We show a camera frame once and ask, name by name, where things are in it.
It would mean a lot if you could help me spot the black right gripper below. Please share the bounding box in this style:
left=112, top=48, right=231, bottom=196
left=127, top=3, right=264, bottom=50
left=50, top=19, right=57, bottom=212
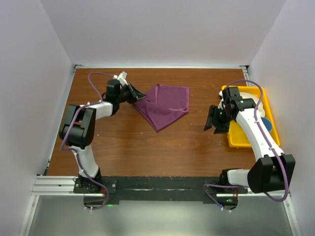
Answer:
left=204, top=105, right=233, bottom=134

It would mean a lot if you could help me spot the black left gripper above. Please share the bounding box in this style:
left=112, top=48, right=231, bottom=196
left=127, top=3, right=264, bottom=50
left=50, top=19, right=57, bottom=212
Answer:
left=116, top=82, right=146, bottom=104

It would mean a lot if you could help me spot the purple cloth napkin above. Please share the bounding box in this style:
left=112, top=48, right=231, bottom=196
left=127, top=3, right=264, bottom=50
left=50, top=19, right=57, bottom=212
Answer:
left=133, top=84, right=189, bottom=132

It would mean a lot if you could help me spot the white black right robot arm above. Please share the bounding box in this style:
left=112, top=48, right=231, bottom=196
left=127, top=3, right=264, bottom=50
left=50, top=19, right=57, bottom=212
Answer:
left=204, top=87, right=295, bottom=194

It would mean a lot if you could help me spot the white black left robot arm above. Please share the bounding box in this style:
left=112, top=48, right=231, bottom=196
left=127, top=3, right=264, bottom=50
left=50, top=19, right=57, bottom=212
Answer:
left=59, top=79, right=146, bottom=193

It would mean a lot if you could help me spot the yellow plastic tray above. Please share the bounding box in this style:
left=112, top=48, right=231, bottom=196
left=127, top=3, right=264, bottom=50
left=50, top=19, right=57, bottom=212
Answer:
left=227, top=86, right=281, bottom=148

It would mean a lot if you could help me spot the white divided plate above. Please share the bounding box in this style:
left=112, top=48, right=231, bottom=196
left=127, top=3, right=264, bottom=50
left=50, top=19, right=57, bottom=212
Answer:
left=240, top=92, right=265, bottom=117

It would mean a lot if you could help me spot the blue plastic cup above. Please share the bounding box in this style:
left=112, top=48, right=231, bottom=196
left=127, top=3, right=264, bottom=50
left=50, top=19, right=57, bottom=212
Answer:
left=261, top=117, right=273, bottom=132

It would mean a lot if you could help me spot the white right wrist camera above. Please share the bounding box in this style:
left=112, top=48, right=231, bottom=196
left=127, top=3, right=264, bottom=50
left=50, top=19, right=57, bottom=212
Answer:
left=218, top=90, right=223, bottom=109

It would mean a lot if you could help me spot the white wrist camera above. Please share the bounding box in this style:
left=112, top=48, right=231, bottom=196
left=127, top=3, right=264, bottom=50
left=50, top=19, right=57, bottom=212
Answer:
left=218, top=90, right=223, bottom=109
left=117, top=71, right=128, bottom=86

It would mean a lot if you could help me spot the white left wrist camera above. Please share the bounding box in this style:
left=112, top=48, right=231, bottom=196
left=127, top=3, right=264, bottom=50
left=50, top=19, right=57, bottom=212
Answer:
left=117, top=71, right=128, bottom=86

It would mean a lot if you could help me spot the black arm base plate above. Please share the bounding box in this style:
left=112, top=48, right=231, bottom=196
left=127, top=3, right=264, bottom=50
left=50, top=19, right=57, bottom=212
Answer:
left=73, top=177, right=248, bottom=209

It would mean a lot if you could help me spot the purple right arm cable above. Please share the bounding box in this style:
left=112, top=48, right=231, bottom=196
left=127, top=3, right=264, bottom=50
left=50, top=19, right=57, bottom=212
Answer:
left=202, top=80, right=288, bottom=213

